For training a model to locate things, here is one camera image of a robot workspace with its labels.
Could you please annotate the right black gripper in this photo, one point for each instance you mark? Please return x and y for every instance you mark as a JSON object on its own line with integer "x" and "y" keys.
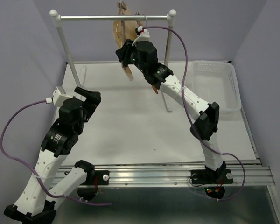
{"x": 122, "y": 54}

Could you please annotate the white clothes rack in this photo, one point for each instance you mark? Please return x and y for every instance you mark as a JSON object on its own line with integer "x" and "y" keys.
{"x": 65, "y": 46}

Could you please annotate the beige underwear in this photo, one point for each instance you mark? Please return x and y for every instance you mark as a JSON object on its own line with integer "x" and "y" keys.
{"x": 130, "y": 29}

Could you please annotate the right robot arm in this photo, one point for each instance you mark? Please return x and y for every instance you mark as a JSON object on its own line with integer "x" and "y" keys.
{"x": 203, "y": 115}

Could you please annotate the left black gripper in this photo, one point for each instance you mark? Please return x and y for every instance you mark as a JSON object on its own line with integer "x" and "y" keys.
{"x": 94, "y": 99}

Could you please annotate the wooden clip hanger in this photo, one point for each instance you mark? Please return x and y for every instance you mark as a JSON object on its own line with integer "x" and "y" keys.
{"x": 124, "y": 44}

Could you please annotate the brown underwear on hanger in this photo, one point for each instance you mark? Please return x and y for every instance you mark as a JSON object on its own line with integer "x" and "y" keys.
{"x": 155, "y": 89}

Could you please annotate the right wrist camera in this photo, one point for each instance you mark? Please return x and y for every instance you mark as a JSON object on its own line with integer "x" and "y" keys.
{"x": 142, "y": 35}

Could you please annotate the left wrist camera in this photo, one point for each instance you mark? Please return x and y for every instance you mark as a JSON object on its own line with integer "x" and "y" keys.
{"x": 58, "y": 97}

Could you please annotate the white plastic basket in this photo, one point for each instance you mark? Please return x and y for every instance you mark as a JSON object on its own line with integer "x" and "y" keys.
{"x": 216, "y": 82}

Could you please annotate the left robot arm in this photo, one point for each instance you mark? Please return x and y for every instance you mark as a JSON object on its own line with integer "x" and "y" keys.
{"x": 39, "y": 201}

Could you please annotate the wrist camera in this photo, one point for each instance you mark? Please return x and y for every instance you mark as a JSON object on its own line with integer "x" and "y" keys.
{"x": 142, "y": 35}
{"x": 58, "y": 97}

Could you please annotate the aluminium mounting rail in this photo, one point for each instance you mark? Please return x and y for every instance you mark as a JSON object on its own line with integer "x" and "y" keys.
{"x": 173, "y": 175}

